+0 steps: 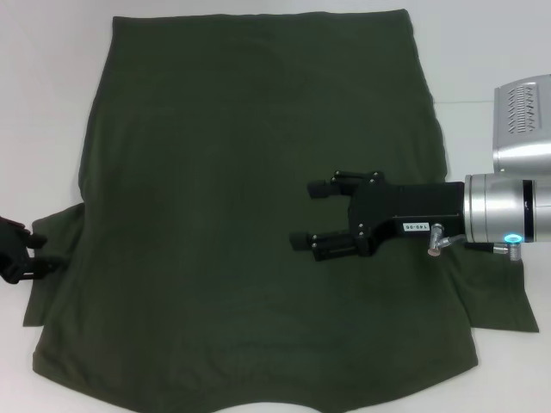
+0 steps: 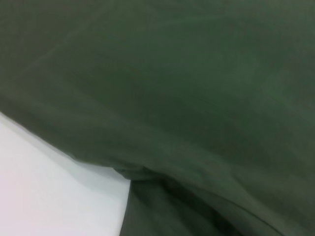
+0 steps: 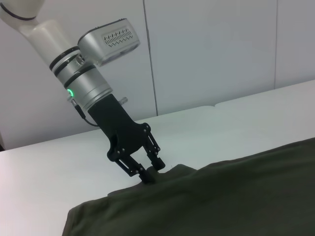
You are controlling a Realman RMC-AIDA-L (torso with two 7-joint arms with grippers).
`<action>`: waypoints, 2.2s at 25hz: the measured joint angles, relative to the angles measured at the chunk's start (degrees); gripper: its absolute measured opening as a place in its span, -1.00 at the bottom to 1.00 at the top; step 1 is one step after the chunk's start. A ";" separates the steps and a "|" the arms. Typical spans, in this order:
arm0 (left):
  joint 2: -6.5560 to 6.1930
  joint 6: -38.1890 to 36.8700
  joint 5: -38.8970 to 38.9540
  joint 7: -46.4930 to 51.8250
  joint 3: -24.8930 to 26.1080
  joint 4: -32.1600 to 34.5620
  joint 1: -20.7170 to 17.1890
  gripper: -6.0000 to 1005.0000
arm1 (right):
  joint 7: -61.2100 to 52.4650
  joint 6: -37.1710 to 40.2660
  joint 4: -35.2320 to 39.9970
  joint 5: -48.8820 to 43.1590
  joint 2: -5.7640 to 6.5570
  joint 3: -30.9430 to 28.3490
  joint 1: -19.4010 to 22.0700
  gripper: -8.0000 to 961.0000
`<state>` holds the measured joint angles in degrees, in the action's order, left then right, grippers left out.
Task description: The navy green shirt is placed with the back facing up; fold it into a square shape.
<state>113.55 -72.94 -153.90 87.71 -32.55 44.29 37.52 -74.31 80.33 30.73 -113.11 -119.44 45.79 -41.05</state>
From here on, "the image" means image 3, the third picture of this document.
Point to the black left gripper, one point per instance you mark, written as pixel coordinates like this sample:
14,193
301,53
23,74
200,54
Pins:
115,123

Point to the dark green shirt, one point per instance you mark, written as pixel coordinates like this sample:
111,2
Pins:
197,201

